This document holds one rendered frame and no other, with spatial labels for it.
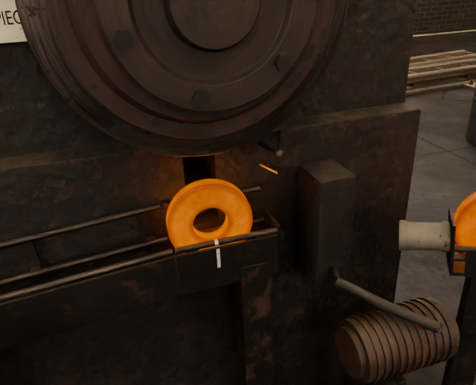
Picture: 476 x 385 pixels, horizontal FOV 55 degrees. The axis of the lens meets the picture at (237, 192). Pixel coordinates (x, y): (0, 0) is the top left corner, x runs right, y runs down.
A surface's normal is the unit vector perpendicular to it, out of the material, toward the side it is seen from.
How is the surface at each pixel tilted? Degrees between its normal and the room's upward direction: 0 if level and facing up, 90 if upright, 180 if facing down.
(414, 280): 0
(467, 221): 90
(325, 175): 0
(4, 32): 90
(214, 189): 89
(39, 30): 90
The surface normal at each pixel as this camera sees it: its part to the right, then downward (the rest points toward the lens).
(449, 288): -0.04, -0.90
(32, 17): 0.30, 0.41
